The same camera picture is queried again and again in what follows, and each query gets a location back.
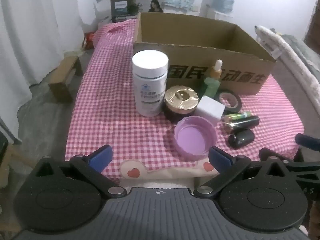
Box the purple plastic lid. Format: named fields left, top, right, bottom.
left=174, top=116, right=217, bottom=159

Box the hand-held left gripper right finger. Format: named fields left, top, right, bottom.
left=194, top=146, right=288, bottom=198

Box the black oval case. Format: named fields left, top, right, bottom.
left=228, top=129, right=255, bottom=150

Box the cream heart-print cloth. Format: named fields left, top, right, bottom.
left=120, top=159, right=220, bottom=180

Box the grey blanket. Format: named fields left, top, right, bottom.
left=275, top=32, right=320, bottom=80

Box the black tape roll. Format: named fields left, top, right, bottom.
left=215, top=89, right=242, bottom=113

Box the red box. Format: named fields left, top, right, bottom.
left=84, top=32, right=95, bottom=49

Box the green battery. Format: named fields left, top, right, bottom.
left=223, top=112, right=252, bottom=124

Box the white plastic bottle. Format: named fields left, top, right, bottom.
left=132, top=50, right=169, bottom=117

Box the printed carton with figure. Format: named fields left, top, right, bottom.
left=111, top=0, right=164, bottom=23

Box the green dropper bottle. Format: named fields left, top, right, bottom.
left=203, top=59, right=223, bottom=98

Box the pink checkered cloth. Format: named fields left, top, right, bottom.
left=65, top=20, right=305, bottom=179

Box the white cube charger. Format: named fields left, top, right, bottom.
left=195, top=96, right=226, bottom=125

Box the dark jar with gold lid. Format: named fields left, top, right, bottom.
left=164, top=85, right=200, bottom=123

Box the brown cardboard box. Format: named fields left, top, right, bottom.
left=133, top=12, right=277, bottom=96

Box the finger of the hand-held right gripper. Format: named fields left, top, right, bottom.
left=259, top=147, right=320, bottom=196
left=294, top=133, right=320, bottom=153

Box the black glossy tube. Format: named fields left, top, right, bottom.
left=226, top=116, right=260, bottom=132

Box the white fluffy blanket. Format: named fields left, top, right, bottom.
left=254, top=25, right=320, bottom=103

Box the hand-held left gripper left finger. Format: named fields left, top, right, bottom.
left=32, top=144, right=127, bottom=197

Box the brown wooden door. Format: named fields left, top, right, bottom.
left=304, top=17, right=320, bottom=53

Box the white curtain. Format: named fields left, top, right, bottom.
left=0, top=0, right=85, bottom=140

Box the white plastic bag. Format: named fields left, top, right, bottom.
left=93, top=1, right=113, bottom=27

